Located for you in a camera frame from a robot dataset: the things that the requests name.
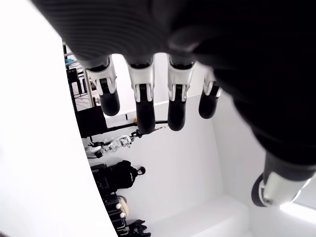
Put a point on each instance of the white silver humanoid robot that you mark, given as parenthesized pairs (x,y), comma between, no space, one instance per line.
(122,140)

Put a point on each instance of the black gantry pole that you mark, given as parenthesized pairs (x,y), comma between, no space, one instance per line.
(121,126)

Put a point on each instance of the beige rounded object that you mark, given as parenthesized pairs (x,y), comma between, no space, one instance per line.
(123,205)

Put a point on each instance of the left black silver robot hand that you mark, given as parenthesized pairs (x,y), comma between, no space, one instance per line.
(197,29)

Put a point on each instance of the black stacked chair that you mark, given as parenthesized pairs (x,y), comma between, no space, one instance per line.
(103,177)

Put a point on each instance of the small blue item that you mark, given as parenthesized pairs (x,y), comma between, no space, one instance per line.
(69,60)

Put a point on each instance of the black swivel chair base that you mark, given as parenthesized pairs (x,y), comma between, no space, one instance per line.
(140,228)

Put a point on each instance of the metal shelf rack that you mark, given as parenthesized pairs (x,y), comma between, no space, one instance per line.
(74,84)

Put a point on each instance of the black monitor panel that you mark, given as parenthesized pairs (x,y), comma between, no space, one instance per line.
(91,123)

